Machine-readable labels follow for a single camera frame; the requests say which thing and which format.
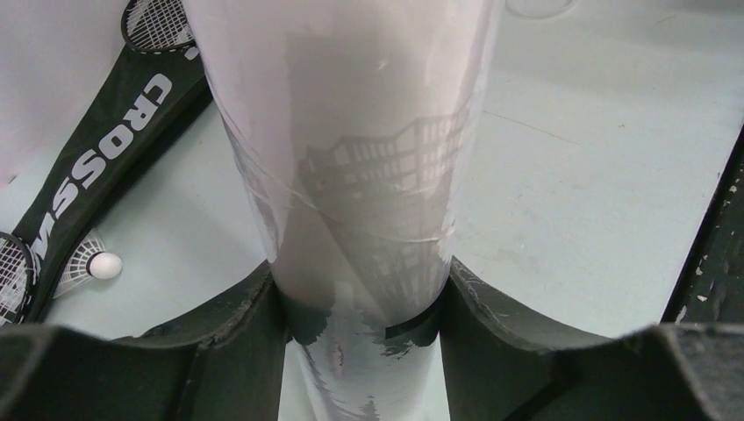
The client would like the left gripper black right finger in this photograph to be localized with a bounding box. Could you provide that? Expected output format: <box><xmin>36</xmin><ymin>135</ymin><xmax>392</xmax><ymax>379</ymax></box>
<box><xmin>440</xmin><ymin>260</ymin><xmax>743</xmax><ymax>420</ymax></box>

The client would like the white shuttlecock tube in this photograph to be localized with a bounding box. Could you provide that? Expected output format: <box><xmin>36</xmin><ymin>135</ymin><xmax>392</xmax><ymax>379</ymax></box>
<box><xmin>184</xmin><ymin>1</ymin><xmax>504</xmax><ymax>420</ymax></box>

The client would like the left badminton racket black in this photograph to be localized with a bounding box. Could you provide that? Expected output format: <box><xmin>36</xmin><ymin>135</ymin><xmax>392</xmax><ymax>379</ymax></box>
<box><xmin>1</xmin><ymin>232</ymin><xmax>39</xmax><ymax>325</ymax></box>

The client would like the shuttlecock near bag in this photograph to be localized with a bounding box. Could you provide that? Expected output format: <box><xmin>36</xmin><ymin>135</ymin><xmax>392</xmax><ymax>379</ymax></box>
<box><xmin>53</xmin><ymin>229</ymin><xmax>124</xmax><ymax>299</ymax></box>

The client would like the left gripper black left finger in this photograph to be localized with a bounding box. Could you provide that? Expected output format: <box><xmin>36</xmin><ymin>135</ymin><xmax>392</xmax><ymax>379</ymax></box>
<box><xmin>1</xmin><ymin>263</ymin><xmax>288</xmax><ymax>420</ymax></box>

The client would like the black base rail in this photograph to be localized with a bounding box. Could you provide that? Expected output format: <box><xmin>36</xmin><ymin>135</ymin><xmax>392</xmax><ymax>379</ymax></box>
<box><xmin>662</xmin><ymin>134</ymin><xmax>743</xmax><ymax>324</ymax></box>

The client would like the badminton racket black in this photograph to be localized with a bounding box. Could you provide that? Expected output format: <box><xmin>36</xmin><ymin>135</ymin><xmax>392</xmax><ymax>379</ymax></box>
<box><xmin>1</xmin><ymin>232</ymin><xmax>39</xmax><ymax>325</ymax></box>
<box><xmin>120</xmin><ymin>0</ymin><xmax>195</xmax><ymax>54</ymax></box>

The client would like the right badminton racket black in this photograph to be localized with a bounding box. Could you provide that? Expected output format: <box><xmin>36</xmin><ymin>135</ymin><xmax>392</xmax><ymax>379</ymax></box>
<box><xmin>120</xmin><ymin>0</ymin><xmax>195</xmax><ymax>54</ymax></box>

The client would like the black racket bag crossway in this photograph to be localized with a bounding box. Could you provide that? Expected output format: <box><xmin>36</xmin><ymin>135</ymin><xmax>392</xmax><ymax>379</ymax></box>
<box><xmin>10</xmin><ymin>45</ymin><xmax>211</xmax><ymax>323</ymax></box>

